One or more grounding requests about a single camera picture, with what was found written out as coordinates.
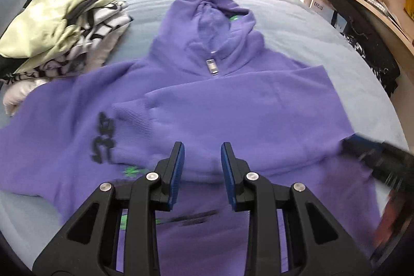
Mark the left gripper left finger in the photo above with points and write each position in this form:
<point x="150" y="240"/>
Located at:
<point x="114" y="230"/>

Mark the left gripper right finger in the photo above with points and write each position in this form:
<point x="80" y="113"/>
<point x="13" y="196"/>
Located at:
<point x="290" y="231"/>

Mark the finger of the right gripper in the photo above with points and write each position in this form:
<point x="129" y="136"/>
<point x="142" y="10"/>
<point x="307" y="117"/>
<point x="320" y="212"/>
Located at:
<point x="362" y="146"/>

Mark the purple zip hoodie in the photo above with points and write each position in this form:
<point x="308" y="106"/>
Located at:
<point x="208" y="79"/>

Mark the black hanging patterned clothes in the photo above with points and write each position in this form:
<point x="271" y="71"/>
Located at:
<point x="363" y="37"/>

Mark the white box with label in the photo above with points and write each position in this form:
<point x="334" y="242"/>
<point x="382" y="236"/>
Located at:
<point x="323" y="9"/>

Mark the blue-grey bed blanket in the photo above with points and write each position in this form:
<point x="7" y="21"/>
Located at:
<point x="288" y="27"/>

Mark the yellow cloth on shelf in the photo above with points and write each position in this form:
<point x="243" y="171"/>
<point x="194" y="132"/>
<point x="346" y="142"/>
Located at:
<point x="409" y="8"/>

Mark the white shiny folded jacket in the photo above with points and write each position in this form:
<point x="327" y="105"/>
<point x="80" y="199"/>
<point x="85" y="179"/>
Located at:
<point x="16" y="93"/>

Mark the black white patterned garment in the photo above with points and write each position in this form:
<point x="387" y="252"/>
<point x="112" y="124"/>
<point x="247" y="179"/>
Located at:
<point x="100" y="31"/>

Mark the light green folded garment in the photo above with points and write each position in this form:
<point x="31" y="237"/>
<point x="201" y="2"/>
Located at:
<point x="43" y="31"/>

